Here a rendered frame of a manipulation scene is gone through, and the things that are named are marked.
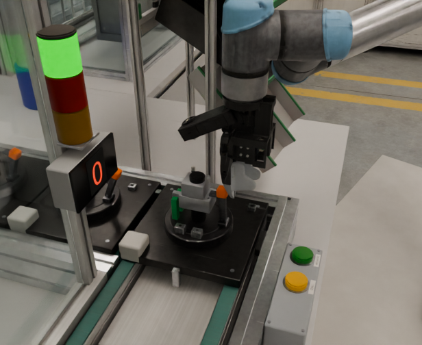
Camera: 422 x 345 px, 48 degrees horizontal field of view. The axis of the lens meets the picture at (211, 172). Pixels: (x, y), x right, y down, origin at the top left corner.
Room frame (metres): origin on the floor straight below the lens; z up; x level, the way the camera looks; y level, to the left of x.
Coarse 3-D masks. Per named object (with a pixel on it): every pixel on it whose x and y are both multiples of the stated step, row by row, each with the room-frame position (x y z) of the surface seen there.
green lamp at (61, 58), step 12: (72, 36) 0.59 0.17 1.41; (48, 48) 0.57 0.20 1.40; (60, 48) 0.57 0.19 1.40; (72, 48) 0.58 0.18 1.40; (48, 60) 0.57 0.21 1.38; (60, 60) 0.57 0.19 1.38; (72, 60) 0.58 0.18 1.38; (48, 72) 0.57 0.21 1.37; (60, 72) 0.57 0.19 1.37; (72, 72) 0.58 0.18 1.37
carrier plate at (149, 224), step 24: (168, 192) 0.85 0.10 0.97; (144, 216) 0.77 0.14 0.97; (240, 216) 0.77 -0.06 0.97; (264, 216) 0.78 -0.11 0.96; (168, 240) 0.69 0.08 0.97; (240, 240) 0.69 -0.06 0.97; (144, 264) 0.65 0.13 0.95; (168, 264) 0.63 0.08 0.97; (192, 264) 0.63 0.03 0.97; (216, 264) 0.63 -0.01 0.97; (240, 264) 0.63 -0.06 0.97
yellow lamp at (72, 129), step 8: (56, 112) 0.58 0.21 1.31; (80, 112) 0.58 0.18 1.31; (88, 112) 0.60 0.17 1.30; (56, 120) 0.58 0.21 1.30; (64, 120) 0.57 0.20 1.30; (72, 120) 0.57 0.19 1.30; (80, 120) 0.58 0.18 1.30; (88, 120) 0.59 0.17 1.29; (56, 128) 0.58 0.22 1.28; (64, 128) 0.57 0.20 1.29; (72, 128) 0.57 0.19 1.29; (80, 128) 0.58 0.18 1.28; (88, 128) 0.59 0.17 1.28; (64, 136) 0.57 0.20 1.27; (72, 136) 0.57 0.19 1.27; (80, 136) 0.58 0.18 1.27; (88, 136) 0.59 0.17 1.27; (72, 144) 0.57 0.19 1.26
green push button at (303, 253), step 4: (296, 248) 0.67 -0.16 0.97; (300, 248) 0.67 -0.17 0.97; (304, 248) 0.67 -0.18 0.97; (308, 248) 0.67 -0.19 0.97; (296, 252) 0.66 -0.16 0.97; (300, 252) 0.66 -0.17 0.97; (304, 252) 0.66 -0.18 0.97; (308, 252) 0.66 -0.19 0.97; (312, 252) 0.66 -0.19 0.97; (292, 256) 0.66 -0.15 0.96; (296, 256) 0.65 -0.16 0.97; (300, 256) 0.65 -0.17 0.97; (304, 256) 0.65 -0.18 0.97; (308, 256) 0.65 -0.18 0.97; (312, 256) 0.65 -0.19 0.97; (296, 260) 0.64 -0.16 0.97; (300, 260) 0.64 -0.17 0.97; (304, 260) 0.64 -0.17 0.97; (308, 260) 0.64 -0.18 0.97
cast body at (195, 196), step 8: (192, 176) 0.74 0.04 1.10; (200, 176) 0.74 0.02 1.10; (208, 176) 0.75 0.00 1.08; (184, 184) 0.73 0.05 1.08; (192, 184) 0.72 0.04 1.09; (200, 184) 0.72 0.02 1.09; (208, 184) 0.74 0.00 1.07; (176, 192) 0.75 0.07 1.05; (184, 192) 0.72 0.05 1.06; (192, 192) 0.72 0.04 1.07; (200, 192) 0.71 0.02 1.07; (208, 192) 0.74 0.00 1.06; (184, 200) 0.73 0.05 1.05; (192, 200) 0.72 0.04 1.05; (200, 200) 0.72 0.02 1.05; (208, 200) 0.71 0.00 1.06; (184, 208) 0.73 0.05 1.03; (192, 208) 0.72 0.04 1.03; (200, 208) 0.72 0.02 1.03; (208, 208) 0.71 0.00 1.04
